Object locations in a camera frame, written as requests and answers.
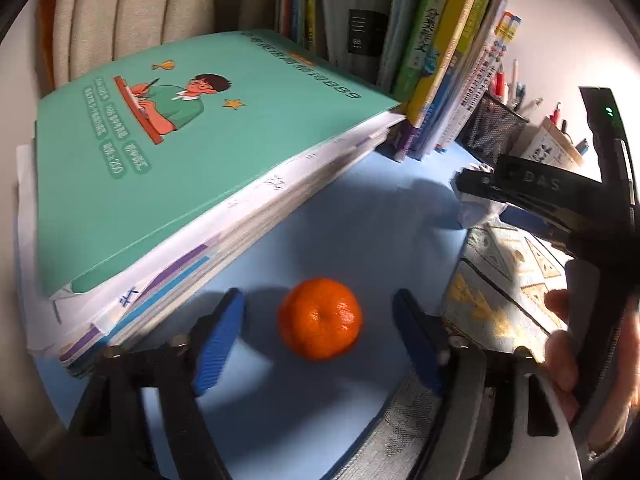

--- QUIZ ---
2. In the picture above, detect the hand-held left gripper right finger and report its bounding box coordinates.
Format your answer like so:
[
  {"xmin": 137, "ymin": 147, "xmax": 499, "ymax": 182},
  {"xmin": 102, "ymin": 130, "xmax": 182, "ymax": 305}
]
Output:
[{"xmin": 391, "ymin": 288, "xmax": 583, "ymax": 480}]

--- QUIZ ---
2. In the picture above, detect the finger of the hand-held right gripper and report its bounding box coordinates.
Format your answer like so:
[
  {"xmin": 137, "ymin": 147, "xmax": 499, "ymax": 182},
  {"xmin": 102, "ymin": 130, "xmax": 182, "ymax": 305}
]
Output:
[{"xmin": 451, "ymin": 167, "xmax": 507, "ymax": 207}]

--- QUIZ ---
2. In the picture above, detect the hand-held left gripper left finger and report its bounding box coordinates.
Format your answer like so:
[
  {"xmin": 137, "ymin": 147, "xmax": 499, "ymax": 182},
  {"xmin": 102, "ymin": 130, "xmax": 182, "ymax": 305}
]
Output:
[{"xmin": 67, "ymin": 287, "xmax": 247, "ymax": 480}]

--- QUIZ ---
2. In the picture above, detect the white paper ball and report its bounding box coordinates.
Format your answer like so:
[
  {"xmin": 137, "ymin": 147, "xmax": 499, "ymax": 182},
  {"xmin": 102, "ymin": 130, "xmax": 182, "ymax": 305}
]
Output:
[{"xmin": 457, "ymin": 192, "xmax": 501, "ymax": 231}]

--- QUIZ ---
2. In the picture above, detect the orange tangerine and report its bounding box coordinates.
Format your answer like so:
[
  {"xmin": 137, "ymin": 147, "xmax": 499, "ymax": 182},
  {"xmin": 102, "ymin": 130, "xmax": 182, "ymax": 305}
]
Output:
[{"xmin": 277, "ymin": 278, "xmax": 363, "ymax": 362}]

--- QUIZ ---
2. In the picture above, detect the person's right hand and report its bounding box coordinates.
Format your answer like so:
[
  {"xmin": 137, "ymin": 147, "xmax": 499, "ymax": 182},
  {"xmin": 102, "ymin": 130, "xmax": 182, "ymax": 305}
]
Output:
[{"xmin": 542, "ymin": 289, "xmax": 640, "ymax": 461}]

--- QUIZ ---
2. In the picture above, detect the wooden pen holder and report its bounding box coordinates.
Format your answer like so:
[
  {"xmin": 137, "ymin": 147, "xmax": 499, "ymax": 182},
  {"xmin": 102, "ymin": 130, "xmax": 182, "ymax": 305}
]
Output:
[{"xmin": 520, "ymin": 115, "xmax": 586, "ymax": 171}]

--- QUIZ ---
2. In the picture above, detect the black mesh pen holder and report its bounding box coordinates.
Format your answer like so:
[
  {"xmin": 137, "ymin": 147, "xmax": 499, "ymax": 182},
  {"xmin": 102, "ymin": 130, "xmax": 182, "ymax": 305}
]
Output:
[{"xmin": 457, "ymin": 94, "xmax": 531, "ymax": 166}]

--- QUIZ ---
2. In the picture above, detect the cluster of assorted pens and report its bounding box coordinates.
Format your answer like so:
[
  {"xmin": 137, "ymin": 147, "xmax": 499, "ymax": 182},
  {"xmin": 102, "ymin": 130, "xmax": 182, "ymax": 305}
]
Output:
[
  {"xmin": 549, "ymin": 101, "xmax": 591, "ymax": 156},
  {"xmin": 492, "ymin": 57, "xmax": 546, "ymax": 116}
]

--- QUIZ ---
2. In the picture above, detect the patterned woven mat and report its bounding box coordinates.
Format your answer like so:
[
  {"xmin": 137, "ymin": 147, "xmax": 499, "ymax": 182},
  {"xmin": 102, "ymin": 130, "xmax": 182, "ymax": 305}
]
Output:
[{"xmin": 327, "ymin": 222, "xmax": 601, "ymax": 480}]

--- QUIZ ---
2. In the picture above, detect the stack of books and papers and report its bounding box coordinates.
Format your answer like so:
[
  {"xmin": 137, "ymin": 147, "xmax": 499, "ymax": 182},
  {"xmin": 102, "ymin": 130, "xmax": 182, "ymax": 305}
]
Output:
[{"xmin": 15, "ymin": 110, "xmax": 408, "ymax": 381}]

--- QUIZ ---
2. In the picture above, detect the row of upright books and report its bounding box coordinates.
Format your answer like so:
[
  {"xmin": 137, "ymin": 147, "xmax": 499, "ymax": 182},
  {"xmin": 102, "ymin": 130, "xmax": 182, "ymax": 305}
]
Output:
[{"xmin": 274, "ymin": 0, "xmax": 526, "ymax": 163}]

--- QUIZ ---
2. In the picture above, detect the green illustrated workbook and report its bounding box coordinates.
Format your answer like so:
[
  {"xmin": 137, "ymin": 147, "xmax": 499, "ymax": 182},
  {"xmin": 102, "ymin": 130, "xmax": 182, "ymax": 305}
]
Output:
[{"xmin": 34, "ymin": 29, "xmax": 403, "ymax": 301}]

